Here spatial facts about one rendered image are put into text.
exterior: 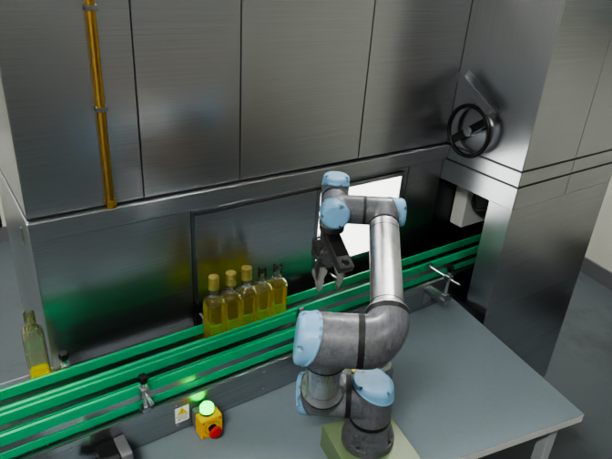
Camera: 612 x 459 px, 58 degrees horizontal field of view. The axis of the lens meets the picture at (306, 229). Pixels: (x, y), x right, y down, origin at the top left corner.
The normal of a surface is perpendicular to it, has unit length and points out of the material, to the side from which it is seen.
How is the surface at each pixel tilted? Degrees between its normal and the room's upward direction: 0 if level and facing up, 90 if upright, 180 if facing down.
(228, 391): 90
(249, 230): 90
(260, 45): 90
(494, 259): 90
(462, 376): 0
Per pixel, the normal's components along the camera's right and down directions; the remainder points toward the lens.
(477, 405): 0.06, -0.89
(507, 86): -0.82, 0.21
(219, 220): 0.56, 0.41
